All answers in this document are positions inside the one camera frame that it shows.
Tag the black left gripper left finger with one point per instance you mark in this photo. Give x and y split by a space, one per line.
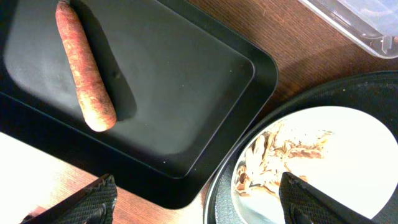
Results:
93 204

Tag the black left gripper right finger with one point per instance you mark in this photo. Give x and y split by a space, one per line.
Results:
303 203

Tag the grey plate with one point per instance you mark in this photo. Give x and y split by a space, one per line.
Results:
359 169

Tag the orange carrot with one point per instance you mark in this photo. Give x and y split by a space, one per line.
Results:
95 103

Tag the clear plastic waste bin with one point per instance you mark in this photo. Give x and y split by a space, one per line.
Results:
370 24

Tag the peanut shells and rice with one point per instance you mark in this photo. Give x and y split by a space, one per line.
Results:
272 153

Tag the round black serving tray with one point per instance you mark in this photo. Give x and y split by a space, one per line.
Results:
373 93

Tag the black rectangular tray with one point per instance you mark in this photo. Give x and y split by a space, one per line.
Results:
184 86

